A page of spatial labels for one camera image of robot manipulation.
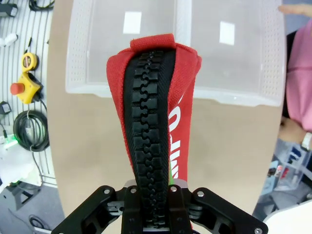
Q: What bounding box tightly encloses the yellow emergency stop red button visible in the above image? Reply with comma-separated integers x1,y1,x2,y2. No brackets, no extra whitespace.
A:
10,72,44,105

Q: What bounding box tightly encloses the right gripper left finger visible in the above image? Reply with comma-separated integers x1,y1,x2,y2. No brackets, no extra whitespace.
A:
50,185,143,234

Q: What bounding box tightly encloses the black power adapter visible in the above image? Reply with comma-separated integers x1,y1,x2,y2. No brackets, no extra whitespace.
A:
0,100,11,116

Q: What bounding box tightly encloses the black coiled cable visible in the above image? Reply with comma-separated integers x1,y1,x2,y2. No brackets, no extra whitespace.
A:
13,110,50,152

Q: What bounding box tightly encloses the yellow tape measure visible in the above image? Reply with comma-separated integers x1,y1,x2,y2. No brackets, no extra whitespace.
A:
21,52,38,73

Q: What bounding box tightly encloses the red pencil case black zipper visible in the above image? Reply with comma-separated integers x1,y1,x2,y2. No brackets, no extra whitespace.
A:
106,34,203,231

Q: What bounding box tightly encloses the person's left hand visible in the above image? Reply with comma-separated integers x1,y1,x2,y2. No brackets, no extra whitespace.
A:
279,116,307,145

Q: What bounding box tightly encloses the person's right hand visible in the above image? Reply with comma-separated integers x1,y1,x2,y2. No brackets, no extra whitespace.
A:
278,4,312,16

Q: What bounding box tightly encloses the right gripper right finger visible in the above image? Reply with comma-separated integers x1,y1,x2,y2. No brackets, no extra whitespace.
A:
167,170,269,234

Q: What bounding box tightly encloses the pink zip hoodie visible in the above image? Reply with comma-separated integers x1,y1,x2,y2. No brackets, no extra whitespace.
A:
285,18,312,134

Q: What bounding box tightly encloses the white smart watch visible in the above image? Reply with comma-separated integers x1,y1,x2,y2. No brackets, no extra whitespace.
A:
302,132,312,149

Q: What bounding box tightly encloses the white background table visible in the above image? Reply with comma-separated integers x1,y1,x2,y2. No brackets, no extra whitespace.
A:
264,199,312,234

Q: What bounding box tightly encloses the black cable loop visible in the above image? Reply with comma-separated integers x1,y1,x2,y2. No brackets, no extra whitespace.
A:
28,0,55,11

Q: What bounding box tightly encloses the right clear plastic basket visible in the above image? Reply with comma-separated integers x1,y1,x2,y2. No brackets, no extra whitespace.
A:
175,0,287,108

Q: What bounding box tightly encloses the clear plastic basket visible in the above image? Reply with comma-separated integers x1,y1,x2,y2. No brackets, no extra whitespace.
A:
65,0,188,98
175,0,287,108

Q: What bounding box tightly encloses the left clear plastic basket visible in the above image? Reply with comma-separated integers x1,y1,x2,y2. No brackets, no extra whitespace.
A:
65,0,188,98

